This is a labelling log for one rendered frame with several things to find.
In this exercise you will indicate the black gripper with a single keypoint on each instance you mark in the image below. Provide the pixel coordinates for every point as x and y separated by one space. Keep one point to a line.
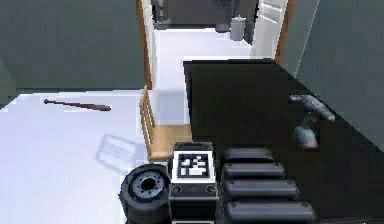
146 190

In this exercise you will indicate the wooden chair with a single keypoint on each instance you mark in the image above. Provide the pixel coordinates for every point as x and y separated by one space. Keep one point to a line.
163 140

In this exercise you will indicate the brown baseball bat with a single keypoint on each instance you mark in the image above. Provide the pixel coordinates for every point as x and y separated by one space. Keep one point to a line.
80 105

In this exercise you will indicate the black table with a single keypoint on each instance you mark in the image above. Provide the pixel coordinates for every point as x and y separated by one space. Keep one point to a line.
246 106

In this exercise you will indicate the grey spray bottle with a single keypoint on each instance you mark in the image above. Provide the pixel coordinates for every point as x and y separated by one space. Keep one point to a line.
308 126

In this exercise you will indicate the grey bin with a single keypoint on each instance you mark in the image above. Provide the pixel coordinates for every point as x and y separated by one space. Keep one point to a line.
238 29

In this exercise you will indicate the white room door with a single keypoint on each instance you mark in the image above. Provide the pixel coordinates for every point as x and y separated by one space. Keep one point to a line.
268 26

